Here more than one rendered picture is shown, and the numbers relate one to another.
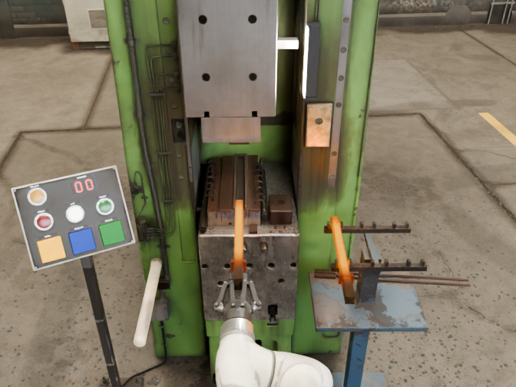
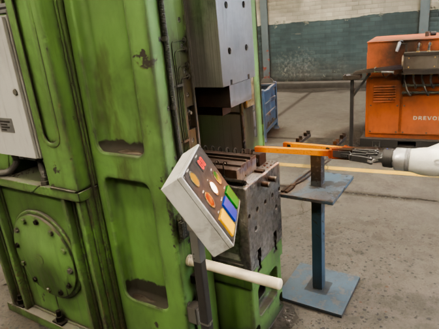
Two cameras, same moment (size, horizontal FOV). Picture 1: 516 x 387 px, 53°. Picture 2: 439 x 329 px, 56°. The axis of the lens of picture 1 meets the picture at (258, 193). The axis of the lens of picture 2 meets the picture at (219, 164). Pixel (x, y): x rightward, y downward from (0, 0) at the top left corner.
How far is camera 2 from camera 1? 186 cm
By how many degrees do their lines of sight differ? 51
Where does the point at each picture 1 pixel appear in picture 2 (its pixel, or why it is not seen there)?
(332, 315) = (325, 195)
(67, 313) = not seen: outside the picture
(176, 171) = not seen: hidden behind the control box
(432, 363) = (305, 245)
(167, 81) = (183, 72)
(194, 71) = (225, 47)
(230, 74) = (238, 46)
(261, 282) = (270, 213)
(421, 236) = not seen: hidden behind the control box
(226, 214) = (243, 168)
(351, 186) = (260, 132)
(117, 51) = (155, 49)
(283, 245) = (275, 173)
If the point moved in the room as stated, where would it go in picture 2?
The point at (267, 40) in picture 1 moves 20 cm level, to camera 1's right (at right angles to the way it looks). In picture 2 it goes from (249, 19) to (268, 17)
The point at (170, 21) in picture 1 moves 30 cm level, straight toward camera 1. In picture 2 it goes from (181, 19) to (251, 12)
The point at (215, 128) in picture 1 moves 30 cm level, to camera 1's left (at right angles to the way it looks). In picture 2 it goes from (235, 93) to (195, 108)
